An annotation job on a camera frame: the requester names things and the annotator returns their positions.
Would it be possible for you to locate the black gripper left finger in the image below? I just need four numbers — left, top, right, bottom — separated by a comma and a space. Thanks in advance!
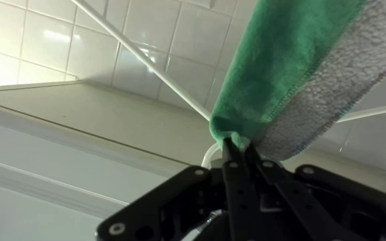
96, 137, 265, 241

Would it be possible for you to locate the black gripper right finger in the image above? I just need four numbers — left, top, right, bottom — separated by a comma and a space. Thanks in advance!
245, 145, 386, 241

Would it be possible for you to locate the green cloth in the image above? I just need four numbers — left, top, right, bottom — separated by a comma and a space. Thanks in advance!
208, 0, 386, 162

